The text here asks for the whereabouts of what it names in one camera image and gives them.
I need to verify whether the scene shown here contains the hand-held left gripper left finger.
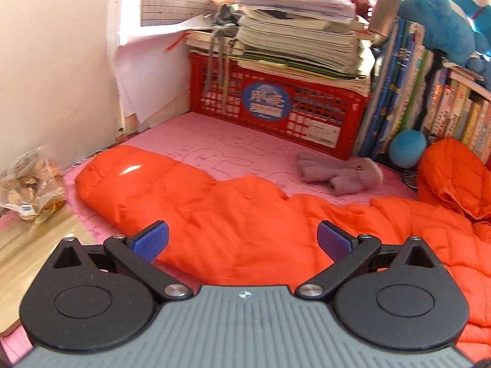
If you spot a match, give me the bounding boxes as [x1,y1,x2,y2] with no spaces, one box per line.
[51,220,193,301]

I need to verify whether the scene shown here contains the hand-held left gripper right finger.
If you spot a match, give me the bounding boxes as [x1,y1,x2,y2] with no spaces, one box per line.
[295,220,443,301]

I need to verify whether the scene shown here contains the orange down jacket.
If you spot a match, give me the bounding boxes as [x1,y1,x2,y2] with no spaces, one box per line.
[75,138,491,355]

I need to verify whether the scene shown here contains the mauve knitted glove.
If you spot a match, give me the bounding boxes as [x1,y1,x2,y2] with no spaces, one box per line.
[296,151,384,197]

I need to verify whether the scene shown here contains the black model bicycle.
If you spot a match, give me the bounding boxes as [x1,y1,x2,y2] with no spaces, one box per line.
[401,166,419,190]

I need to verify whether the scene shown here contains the blue plush ball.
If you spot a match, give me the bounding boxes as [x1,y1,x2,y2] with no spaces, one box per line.
[389,129,427,168]

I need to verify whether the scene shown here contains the pink rabbit-print mat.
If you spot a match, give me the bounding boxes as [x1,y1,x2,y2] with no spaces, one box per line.
[0,113,419,366]

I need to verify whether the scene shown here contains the clear bag of snacks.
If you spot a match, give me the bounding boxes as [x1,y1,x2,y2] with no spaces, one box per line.
[0,148,67,224]

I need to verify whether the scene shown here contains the row of tall blue books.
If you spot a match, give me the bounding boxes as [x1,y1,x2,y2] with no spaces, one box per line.
[354,17,436,159]

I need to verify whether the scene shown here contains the white paper sheets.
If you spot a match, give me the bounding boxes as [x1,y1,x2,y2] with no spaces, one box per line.
[113,13,210,124]

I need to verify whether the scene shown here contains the red plastic crate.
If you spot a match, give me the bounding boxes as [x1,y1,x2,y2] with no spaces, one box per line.
[189,52,371,160]

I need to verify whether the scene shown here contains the stack of paper workbooks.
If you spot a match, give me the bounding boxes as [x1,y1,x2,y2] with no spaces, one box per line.
[186,0,377,96]

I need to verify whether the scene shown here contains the grid-lined board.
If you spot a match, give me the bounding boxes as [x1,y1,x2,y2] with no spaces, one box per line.
[140,0,217,27]

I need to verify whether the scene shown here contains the grey flat panel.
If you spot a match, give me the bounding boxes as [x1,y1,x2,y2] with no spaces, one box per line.
[368,0,408,44]

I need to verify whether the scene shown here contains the large blue plush toy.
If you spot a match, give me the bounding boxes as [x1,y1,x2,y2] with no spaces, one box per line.
[399,0,480,70]

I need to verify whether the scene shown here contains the grey knitted strap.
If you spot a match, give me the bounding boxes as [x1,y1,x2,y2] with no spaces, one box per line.
[203,3,242,98]

